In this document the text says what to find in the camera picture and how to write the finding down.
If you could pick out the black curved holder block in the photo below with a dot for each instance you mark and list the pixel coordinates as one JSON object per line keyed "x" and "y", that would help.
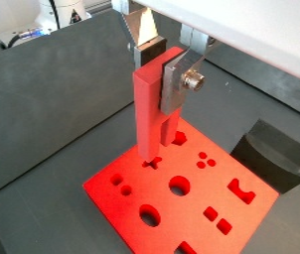
{"x": 270, "y": 154}

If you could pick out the red double-square peg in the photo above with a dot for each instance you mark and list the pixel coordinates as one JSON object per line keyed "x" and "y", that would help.
{"x": 155, "y": 127}

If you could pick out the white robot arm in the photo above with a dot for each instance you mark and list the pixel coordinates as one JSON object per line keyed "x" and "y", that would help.
{"x": 58, "y": 14}

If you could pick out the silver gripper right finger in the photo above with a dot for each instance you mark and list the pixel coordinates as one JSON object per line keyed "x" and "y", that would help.
{"x": 181, "y": 71}

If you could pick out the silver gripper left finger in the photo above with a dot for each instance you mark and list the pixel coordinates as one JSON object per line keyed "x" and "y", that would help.
{"x": 146, "y": 44}

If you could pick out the red shape-sorter block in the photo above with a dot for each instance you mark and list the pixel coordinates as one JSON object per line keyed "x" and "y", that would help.
{"x": 194, "y": 202}

